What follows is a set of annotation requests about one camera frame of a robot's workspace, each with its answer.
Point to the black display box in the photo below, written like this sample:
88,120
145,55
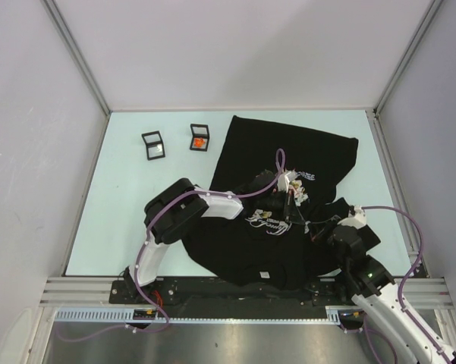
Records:
200,131
154,145

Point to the left black display box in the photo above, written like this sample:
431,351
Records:
154,145

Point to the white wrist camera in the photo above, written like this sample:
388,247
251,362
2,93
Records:
285,179
356,219

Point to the aluminium frame rail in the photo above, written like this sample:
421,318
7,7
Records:
422,293

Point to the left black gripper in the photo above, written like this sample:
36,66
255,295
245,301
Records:
287,208

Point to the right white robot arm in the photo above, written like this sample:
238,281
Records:
372,288

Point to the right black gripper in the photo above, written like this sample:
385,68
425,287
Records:
319,230

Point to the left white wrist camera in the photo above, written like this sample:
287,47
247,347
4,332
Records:
285,179

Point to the right black display box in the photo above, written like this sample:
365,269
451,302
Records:
200,131

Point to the white slotted cable duct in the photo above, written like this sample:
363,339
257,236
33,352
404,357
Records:
326,315

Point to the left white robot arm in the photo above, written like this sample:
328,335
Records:
175,212

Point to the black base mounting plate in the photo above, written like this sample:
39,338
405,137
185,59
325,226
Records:
174,290

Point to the red leaf brooch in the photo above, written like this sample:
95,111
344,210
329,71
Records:
199,143

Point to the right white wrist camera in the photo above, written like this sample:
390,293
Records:
356,219

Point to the black floral print t-shirt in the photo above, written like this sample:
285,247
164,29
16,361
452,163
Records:
244,251

